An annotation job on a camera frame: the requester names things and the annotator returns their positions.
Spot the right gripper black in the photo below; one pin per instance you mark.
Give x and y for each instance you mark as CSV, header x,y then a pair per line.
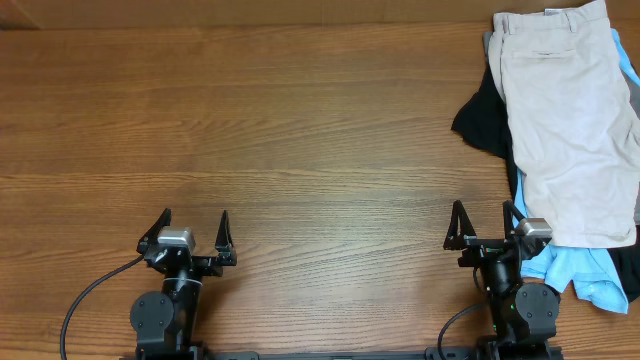
x,y
480,248

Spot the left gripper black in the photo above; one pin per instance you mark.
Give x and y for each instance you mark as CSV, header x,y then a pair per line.
x,y
213,266

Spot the beige shorts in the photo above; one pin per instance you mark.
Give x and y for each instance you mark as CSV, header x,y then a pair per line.
x,y
575,134

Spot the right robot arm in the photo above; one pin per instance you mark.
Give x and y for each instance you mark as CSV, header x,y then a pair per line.
x,y
523,313

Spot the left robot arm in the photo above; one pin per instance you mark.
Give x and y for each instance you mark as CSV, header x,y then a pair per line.
x,y
164,320

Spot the black garment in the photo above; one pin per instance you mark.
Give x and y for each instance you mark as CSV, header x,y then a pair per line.
x,y
482,123

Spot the light blue garment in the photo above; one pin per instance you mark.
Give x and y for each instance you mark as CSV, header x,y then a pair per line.
x,y
592,271

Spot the grey shorts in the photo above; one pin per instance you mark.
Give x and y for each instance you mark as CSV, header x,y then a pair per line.
x,y
632,80

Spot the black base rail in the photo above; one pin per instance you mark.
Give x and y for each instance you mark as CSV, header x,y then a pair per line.
x,y
340,356

